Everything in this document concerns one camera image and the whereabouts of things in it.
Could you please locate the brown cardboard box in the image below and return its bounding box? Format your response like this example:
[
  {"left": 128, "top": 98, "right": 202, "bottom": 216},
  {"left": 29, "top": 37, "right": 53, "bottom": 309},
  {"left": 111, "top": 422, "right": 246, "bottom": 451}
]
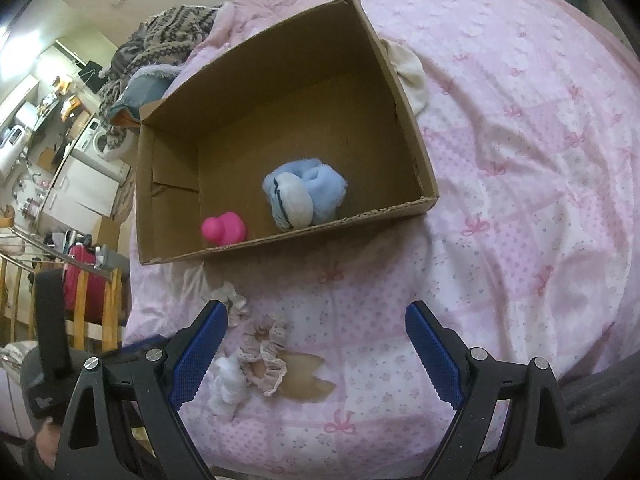
[{"left": 134, "top": 0, "right": 441, "bottom": 266}]

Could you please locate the pink printed blanket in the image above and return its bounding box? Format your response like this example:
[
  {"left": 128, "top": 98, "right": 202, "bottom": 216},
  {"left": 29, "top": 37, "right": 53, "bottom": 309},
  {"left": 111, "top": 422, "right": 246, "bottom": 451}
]
[{"left": 122, "top": 0, "right": 640, "bottom": 480}]

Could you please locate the light blue plush toy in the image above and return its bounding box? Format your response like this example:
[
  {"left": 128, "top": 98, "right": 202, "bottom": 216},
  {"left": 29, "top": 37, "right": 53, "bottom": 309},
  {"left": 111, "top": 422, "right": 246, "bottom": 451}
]
[{"left": 262, "top": 159, "right": 349, "bottom": 232}]

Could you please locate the pink suitcase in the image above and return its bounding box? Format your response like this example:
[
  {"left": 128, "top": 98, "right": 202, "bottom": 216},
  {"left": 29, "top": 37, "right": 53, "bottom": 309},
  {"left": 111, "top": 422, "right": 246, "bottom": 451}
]
[{"left": 63, "top": 244, "right": 99, "bottom": 322}]

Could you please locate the pink lace scrunchie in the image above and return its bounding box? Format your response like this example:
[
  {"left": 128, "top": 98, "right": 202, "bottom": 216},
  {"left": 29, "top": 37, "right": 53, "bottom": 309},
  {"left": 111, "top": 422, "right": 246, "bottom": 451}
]
[{"left": 237, "top": 347, "right": 290, "bottom": 398}]

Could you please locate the white kitchen appliance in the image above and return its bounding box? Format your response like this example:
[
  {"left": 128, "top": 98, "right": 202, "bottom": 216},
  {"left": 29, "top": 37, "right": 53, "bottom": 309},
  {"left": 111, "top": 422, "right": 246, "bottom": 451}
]
[{"left": 0, "top": 124, "right": 27, "bottom": 181}]

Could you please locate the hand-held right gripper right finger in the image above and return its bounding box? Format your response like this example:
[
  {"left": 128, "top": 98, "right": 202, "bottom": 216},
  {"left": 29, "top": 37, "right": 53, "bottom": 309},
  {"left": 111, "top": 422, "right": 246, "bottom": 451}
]
[{"left": 405, "top": 301, "right": 573, "bottom": 480}]

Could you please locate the blue grey pillow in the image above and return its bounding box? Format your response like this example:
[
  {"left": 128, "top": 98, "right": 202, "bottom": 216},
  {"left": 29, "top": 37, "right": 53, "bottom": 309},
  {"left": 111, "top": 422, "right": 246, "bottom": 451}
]
[{"left": 107, "top": 65, "right": 182, "bottom": 121}]

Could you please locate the grey white scrunchie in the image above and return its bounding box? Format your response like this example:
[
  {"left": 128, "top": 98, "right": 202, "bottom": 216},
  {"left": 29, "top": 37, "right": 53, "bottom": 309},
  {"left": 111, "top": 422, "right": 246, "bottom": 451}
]
[{"left": 209, "top": 281, "right": 249, "bottom": 330}]

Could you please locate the white washing machine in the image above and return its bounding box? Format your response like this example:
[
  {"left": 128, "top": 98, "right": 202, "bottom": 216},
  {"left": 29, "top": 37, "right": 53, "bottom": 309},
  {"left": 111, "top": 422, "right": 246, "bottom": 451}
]
[{"left": 72, "top": 119, "right": 113, "bottom": 162}]

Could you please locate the white fluffy scrunchie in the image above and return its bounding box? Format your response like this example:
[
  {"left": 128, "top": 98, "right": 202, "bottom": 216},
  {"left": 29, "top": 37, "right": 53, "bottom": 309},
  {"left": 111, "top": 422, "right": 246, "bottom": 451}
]
[{"left": 207, "top": 356, "right": 251, "bottom": 421}]

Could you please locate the pink rubber duck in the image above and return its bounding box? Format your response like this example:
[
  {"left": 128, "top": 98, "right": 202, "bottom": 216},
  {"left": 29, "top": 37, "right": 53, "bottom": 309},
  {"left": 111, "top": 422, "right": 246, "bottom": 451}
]
[{"left": 201, "top": 211, "right": 248, "bottom": 247}]

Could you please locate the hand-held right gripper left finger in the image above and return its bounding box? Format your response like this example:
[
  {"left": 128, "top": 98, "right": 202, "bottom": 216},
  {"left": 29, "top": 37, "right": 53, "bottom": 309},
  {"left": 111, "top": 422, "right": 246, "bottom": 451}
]
[{"left": 57, "top": 300, "right": 231, "bottom": 480}]

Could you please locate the grey patterned knit blanket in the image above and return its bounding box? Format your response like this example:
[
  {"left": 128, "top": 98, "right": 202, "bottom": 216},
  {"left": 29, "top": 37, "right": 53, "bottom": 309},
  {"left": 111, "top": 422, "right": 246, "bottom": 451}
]
[{"left": 97, "top": 4, "right": 221, "bottom": 157}]

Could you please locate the pink floral scrunchie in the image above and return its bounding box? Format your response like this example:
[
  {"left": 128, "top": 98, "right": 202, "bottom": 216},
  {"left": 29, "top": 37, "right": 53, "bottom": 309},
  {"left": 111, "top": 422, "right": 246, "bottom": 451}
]
[{"left": 240, "top": 315, "right": 289, "bottom": 356}]

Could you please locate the cream soft cloth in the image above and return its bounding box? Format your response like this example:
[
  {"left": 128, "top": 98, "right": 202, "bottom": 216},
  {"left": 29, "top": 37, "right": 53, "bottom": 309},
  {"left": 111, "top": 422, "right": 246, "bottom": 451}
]
[{"left": 380, "top": 39, "right": 427, "bottom": 117}]

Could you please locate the white cabinet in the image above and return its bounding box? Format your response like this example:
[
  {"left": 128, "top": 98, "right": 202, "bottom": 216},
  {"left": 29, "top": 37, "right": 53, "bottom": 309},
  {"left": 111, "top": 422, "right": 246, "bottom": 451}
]
[{"left": 39, "top": 152, "right": 132, "bottom": 228}]

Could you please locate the wooden bed rail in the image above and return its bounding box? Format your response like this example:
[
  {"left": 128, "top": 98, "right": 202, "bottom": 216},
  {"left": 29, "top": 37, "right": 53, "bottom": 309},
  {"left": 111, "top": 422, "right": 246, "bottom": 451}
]
[{"left": 0, "top": 220, "right": 125, "bottom": 353}]

